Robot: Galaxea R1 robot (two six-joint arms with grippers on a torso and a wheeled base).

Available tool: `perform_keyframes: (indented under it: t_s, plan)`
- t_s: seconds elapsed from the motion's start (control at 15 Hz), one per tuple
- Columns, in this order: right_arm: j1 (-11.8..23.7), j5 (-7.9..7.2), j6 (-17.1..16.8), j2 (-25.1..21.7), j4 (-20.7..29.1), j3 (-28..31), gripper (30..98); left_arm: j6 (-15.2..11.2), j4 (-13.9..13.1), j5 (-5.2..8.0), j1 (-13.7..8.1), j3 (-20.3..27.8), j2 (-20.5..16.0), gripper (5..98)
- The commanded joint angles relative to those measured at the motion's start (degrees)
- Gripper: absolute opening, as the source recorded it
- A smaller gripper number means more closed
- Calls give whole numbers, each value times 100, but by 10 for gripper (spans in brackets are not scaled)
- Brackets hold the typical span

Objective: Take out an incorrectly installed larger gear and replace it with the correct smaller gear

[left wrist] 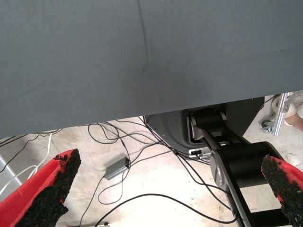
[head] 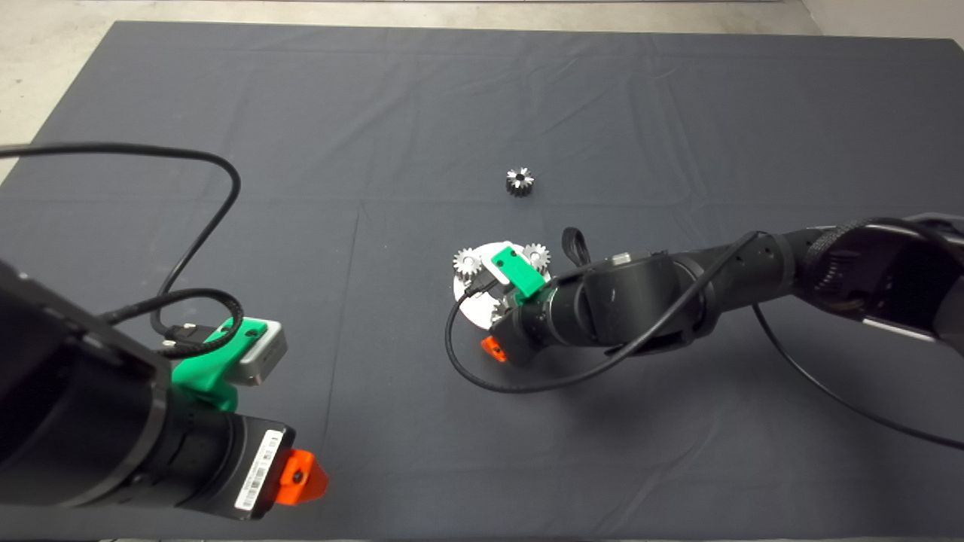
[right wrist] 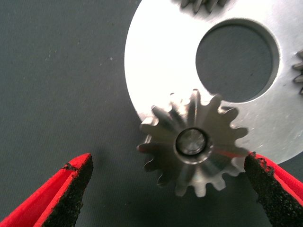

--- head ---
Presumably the thin black camera cable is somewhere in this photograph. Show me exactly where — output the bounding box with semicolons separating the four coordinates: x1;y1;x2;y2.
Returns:
444;230;964;452
0;142;243;340

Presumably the braided black left arm cable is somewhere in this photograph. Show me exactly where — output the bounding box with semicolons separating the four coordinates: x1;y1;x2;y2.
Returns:
102;288;246;358

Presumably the round metal plate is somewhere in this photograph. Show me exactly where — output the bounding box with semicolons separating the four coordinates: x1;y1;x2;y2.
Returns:
453;242;553;330

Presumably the green right camera mount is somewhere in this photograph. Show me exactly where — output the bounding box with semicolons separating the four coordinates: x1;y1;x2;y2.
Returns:
491;247;556;306

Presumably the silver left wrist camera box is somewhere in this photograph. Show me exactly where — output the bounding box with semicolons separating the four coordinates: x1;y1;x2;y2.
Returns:
224;320;288;388

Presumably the dark grey table cloth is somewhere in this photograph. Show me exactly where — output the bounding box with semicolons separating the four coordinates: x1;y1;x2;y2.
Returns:
0;21;964;540

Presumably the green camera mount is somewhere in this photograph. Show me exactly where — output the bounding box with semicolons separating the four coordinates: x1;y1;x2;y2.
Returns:
170;317;270;413
491;247;556;306

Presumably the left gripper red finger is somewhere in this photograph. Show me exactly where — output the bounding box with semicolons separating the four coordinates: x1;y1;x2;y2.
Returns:
273;449;330;507

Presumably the thin black left camera cable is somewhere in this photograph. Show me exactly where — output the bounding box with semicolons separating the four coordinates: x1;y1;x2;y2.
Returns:
0;142;243;340

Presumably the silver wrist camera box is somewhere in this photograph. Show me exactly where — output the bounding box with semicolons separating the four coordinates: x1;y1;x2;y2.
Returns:
224;320;288;388
483;241;528;287

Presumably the braided black arm cable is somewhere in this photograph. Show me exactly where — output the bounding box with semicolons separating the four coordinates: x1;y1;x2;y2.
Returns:
802;217;964;260
102;288;246;358

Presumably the thin black right camera cable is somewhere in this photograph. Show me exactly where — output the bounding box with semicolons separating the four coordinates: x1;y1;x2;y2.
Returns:
444;230;964;452

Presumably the green left camera mount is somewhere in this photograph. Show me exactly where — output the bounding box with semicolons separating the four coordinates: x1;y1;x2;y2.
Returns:
170;317;270;413

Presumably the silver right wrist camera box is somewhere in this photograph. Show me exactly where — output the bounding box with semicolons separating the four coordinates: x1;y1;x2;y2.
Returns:
483;241;528;287

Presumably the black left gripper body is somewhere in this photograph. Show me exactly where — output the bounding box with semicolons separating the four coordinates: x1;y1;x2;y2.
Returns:
154;410;296;521

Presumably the braided black right arm cable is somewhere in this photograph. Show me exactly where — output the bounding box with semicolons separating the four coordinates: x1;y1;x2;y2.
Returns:
802;217;964;260

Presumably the black strap loop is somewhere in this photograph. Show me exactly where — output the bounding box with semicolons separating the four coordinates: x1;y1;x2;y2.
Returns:
562;227;593;266

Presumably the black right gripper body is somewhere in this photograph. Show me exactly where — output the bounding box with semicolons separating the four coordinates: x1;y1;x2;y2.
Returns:
490;290;567;367

